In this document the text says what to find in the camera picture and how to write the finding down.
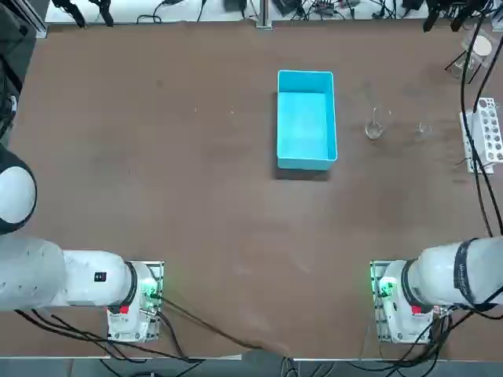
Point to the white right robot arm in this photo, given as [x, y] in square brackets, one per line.
[436, 275]

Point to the white test-tube rack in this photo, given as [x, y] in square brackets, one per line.
[482, 121]

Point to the long black power brick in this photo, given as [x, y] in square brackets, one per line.
[285, 6]

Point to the white side bench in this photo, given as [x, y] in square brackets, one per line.
[125, 12]

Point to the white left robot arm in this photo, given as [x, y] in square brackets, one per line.
[86, 279]

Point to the large glass beaker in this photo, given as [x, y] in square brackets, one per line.
[373, 131]

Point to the black power adapter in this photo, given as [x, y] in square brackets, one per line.
[412, 4]

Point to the black hub with orange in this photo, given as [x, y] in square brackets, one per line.
[322, 4]

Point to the glass stirring rod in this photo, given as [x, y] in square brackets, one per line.
[462, 162]

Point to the small glass beaker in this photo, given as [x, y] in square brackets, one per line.
[422, 133]

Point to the glass jar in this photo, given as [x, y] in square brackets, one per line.
[460, 70]

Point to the aluminium camera post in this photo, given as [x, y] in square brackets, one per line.
[264, 15]

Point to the blue plastic bin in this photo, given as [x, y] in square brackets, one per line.
[302, 129]

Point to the aluminium corner profile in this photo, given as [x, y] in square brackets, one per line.
[37, 23]

